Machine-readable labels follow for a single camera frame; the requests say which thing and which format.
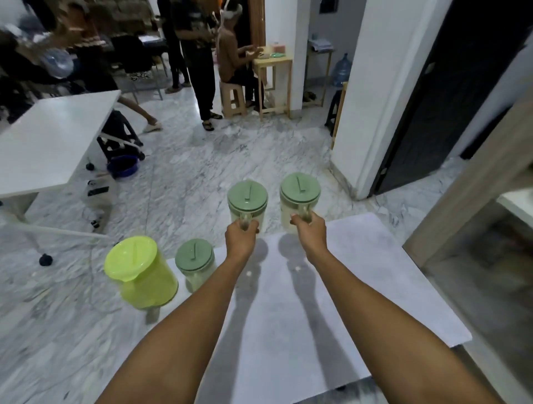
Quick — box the person's left hand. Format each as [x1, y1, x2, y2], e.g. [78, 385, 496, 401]
[225, 218, 261, 262]

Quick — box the person's right hand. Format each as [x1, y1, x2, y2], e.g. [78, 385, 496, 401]
[289, 211, 329, 257]

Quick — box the clear pitcher with green lid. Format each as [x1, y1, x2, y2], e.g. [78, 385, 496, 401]
[279, 172, 322, 233]
[227, 179, 269, 234]

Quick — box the person's right forearm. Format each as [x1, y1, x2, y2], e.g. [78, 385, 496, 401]
[304, 246, 507, 404]

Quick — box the person's left forearm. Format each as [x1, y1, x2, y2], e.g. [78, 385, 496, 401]
[95, 249, 260, 404]

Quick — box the small clear pitcher green lid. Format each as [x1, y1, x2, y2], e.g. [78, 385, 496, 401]
[174, 238, 217, 293]

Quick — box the black plastic stool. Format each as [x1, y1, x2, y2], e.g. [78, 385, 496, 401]
[97, 110, 146, 162]
[324, 89, 344, 137]

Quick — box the yellow-green plastic pitcher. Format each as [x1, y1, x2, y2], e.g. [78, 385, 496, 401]
[104, 236, 179, 310]

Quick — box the light wooden stool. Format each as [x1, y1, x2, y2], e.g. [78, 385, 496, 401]
[219, 81, 248, 119]

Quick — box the blue plastic basin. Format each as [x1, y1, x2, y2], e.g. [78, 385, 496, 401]
[107, 155, 140, 180]

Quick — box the light wooden side table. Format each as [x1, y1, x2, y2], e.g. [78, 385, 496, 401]
[252, 53, 293, 121]

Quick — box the white device with black panel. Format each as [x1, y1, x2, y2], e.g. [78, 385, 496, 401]
[81, 175, 119, 231]

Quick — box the blue water gallon bottle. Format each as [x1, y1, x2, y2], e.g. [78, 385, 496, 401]
[333, 53, 353, 88]

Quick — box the wooden shelf table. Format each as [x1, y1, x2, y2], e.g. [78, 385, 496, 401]
[303, 38, 336, 108]

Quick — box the dark door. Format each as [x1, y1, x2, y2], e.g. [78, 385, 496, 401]
[370, 0, 533, 196]

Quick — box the metal leg chair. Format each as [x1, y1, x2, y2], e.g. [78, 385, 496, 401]
[109, 34, 168, 101]

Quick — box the white table with caster wheels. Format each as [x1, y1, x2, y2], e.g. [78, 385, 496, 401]
[0, 89, 122, 267]

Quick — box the clear blue water bottle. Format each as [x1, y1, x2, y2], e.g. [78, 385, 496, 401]
[41, 47, 76, 80]

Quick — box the wooden door frame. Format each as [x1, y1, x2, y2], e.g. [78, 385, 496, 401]
[402, 94, 533, 269]

